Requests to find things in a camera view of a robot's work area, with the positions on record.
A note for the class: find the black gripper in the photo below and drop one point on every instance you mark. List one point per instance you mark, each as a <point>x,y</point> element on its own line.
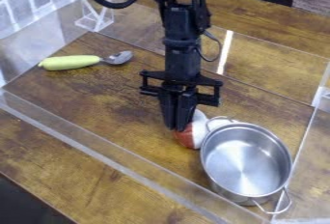
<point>188,100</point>

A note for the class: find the silver metal pot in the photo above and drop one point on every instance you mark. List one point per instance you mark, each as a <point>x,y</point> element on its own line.
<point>248,164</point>

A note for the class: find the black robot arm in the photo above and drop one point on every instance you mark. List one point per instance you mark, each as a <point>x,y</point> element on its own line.
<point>186,21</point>

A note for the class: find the clear acrylic triangle bracket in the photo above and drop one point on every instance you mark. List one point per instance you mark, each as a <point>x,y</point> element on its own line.
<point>94,20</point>

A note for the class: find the red white plush mushroom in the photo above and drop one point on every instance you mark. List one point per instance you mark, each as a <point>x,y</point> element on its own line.
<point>192,136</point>

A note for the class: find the green handled metal spoon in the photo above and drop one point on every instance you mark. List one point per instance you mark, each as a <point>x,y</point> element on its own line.
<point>79,61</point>

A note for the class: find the clear acrylic enclosure wall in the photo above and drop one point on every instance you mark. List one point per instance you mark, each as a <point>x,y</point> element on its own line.
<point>85,144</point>

